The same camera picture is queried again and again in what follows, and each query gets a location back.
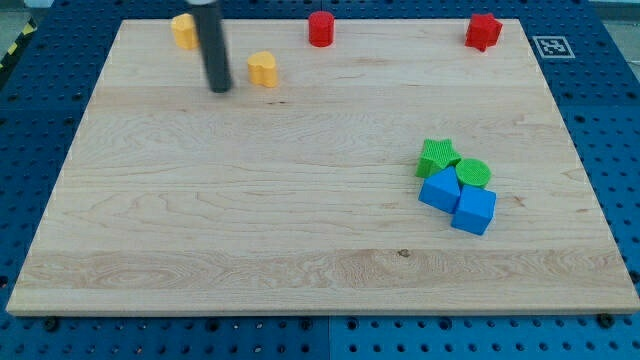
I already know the yellow heart block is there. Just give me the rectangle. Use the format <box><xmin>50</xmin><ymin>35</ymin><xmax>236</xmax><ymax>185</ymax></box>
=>
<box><xmin>247</xmin><ymin>51</ymin><xmax>279</xmax><ymax>88</ymax></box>

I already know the black white fiducial marker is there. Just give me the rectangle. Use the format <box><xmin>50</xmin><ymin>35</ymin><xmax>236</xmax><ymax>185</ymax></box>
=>
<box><xmin>532</xmin><ymin>35</ymin><xmax>575</xmax><ymax>59</ymax></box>

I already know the red star block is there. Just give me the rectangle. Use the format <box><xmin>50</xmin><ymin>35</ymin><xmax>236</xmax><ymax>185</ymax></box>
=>
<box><xmin>465</xmin><ymin>13</ymin><xmax>503</xmax><ymax>52</ymax></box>

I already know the red cylinder block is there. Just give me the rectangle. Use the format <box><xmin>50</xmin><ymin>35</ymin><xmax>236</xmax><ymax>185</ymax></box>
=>
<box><xmin>308</xmin><ymin>11</ymin><xmax>335</xmax><ymax>47</ymax></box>

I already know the blue cube block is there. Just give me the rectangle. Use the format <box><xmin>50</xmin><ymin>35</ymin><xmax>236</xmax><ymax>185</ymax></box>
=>
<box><xmin>451</xmin><ymin>185</ymin><xmax>497</xmax><ymax>235</ymax></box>

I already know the blue triangle block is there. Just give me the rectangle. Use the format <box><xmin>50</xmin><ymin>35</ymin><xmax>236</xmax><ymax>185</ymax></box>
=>
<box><xmin>418</xmin><ymin>167</ymin><xmax>461</xmax><ymax>214</ymax></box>

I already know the green cylinder block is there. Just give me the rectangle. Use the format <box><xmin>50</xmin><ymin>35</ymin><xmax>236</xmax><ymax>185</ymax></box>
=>
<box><xmin>455</xmin><ymin>158</ymin><xmax>492</xmax><ymax>188</ymax></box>

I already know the wooden board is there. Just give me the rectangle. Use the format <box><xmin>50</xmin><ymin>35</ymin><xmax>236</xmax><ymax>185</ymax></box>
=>
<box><xmin>7</xmin><ymin>19</ymin><xmax>639</xmax><ymax>317</ymax></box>

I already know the yellow hexagon block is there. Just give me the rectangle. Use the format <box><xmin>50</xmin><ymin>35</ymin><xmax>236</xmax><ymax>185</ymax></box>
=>
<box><xmin>170</xmin><ymin>13</ymin><xmax>199</xmax><ymax>50</ymax></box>

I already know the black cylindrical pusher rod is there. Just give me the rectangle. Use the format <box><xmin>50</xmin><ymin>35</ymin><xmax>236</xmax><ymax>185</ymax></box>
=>
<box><xmin>187</xmin><ymin>0</ymin><xmax>232</xmax><ymax>93</ymax></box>

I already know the green star block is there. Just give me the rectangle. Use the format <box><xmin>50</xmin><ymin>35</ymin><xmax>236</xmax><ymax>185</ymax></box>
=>
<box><xmin>415</xmin><ymin>138</ymin><xmax>462</xmax><ymax>178</ymax></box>

